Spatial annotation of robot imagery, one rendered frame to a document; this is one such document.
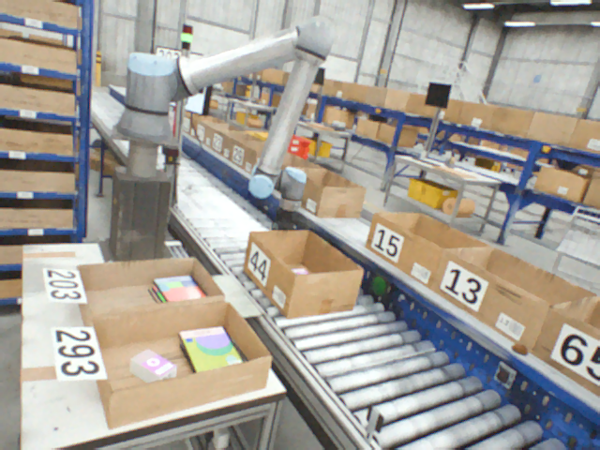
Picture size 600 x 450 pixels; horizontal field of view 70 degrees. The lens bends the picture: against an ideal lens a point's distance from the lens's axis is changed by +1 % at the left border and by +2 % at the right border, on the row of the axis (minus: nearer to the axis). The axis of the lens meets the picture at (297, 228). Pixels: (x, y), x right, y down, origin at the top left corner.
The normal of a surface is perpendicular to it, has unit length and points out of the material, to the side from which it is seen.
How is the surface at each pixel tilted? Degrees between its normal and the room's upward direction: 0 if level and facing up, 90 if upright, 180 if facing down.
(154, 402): 91
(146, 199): 90
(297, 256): 89
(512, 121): 90
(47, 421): 0
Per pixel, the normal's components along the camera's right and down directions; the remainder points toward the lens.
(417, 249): -0.84, 0.03
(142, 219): 0.50, 0.36
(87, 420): 0.18, -0.93
